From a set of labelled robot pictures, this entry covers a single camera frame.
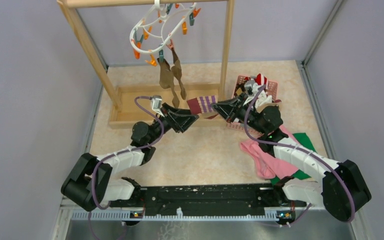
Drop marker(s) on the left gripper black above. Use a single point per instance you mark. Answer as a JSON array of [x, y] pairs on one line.
[[179, 119]]

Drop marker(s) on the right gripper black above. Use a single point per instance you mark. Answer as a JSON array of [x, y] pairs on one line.
[[226, 108]]

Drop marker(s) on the purple striped sock maroon cuff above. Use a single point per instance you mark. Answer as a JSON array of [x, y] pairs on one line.
[[202, 105]]

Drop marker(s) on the brown sock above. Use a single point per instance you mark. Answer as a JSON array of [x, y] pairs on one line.
[[176, 69], [166, 81]]

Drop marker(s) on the white round clip hanger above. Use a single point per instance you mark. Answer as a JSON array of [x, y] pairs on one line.
[[156, 28]]

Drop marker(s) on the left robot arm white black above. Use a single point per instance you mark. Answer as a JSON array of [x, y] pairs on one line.
[[91, 181]]

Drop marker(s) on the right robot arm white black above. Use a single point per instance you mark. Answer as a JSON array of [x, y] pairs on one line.
[[338, 186]]

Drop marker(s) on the wooden clothes rack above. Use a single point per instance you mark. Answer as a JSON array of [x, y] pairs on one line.
[[122, 114]]

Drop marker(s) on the red white striped sock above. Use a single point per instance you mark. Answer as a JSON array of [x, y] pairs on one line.
[[260, 80]]

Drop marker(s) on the pink plastic basket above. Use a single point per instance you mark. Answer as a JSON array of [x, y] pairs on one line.
[[271, 89]]

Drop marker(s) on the pink cloth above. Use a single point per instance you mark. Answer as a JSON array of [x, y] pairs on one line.
[[266, 166]]

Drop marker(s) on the green cloth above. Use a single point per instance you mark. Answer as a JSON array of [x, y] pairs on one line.
[[304, 140]]

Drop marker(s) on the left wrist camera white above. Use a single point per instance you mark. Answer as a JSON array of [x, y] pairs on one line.
[[156, 104]]

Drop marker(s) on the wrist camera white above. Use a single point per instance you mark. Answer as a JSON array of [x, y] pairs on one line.
[[251, 87], [156, 104]]

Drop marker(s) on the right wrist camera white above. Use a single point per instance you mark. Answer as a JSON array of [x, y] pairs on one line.
[[251, 87]]

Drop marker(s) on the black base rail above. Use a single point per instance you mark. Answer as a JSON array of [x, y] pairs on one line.
[[221, 202]]

